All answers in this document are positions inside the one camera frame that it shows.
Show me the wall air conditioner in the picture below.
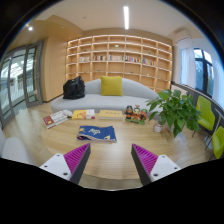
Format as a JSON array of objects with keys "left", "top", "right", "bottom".
[{"left": 172, "top": 28, "right": 193, "bottom": 43}]

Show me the long ceiling light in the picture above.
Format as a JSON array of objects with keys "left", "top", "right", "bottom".
[{"left": 122, "top": 5, "right": 131, "bottom": 31}]

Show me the wooden shelf unit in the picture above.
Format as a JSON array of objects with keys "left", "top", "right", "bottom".
[{"left": 65, "top": 34, "right": 174, "bottom": 93}]

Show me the black bag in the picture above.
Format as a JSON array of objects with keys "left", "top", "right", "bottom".
[{"left": 62, "top": 75, "right": 86, "bottom": 100}]

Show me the dark-framed window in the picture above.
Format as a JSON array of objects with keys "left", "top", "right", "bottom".
[{"left": 193, "top": 48, "right": 216, "bottom": 98}]

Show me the yellow cushion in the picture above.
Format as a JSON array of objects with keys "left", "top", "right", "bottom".
[{"left": 100, "top": 75, "right": 124, "bottom": 97}]

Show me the green potted plant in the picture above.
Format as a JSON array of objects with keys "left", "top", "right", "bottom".
[{"left": 145, "top": 88, "right": 202, "bottom": 139}]

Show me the glass double door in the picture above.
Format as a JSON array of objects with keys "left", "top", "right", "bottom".
[{"left": 0, "top": 41, "right": 45, "bottom": 130}]

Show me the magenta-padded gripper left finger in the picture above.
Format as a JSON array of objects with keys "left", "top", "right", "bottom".
[{"left": 39, "top": 143, "right": 92, "bottom": 185}]

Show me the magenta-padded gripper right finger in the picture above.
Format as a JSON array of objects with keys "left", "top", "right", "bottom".
[{"left": 130, "top": 143, "right": 183, "bottom": 187}]

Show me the yellow and orange book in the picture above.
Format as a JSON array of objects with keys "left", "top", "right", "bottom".
[{"left": 71, "top": 109, "right": 96, "bottom": 120}]

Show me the white curtain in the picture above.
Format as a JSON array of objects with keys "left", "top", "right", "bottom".
[{"left": 179, "top": 46, "right": 198, "bottom": 90}]

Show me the three-figure figurine set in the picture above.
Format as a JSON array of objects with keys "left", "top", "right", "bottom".
[{"left": 124, "top": 104, "right": 149, "bottom": 126}]

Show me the light grey sofa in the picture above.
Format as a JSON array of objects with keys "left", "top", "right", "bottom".
[{"left": 49, "top": 77, "right": 165, "bottom": 115}]

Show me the red and white book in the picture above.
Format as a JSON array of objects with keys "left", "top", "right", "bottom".
[{"left": 42, "top": 110, "right": 70, "bottom": 130}]

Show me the small white printed cup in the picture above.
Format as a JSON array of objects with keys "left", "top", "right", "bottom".
[{"left": 153, "top": 121, "right": 165, "bottom": 134}]

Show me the small patterned pouch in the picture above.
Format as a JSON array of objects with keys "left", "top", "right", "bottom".
[{"left": 62, "top": 109, "right": 74, "bottom": 118}]

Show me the blue printed towel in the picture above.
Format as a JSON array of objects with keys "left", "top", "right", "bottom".
[{"left": 76, "top": 125, "right": 118, "bottom": 144}]

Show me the green chair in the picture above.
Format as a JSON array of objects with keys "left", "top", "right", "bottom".
[
  {"left": 191, "top": 95, "right": 217, "bottom": 138},
  {"left": 204, "top": 108, "right": 224, "bottom": 160}
]

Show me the plain yellow book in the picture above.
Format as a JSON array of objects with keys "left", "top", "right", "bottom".
[{"left": 98, "top": 109, "right": 125, "bottom": 121}]

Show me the white chair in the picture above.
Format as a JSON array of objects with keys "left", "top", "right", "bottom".
[{"left": 0, "top": 128, "right": 42, "bottom": 167}]

